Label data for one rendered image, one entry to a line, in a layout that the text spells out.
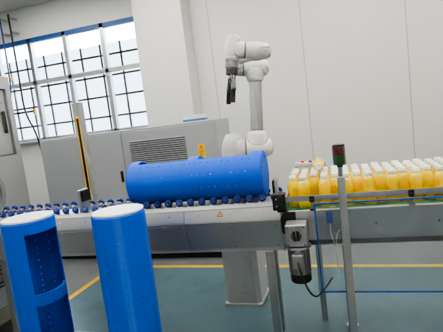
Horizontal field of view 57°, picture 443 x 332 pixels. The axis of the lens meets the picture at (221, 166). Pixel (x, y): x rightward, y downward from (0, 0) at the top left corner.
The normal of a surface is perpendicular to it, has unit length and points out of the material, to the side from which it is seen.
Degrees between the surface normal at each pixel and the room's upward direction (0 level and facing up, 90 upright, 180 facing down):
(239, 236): 110
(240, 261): 90
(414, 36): 90
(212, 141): 90
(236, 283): 90
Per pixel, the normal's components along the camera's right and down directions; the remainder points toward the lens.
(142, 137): -0.29, 0.15
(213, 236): -0.19, 0.47
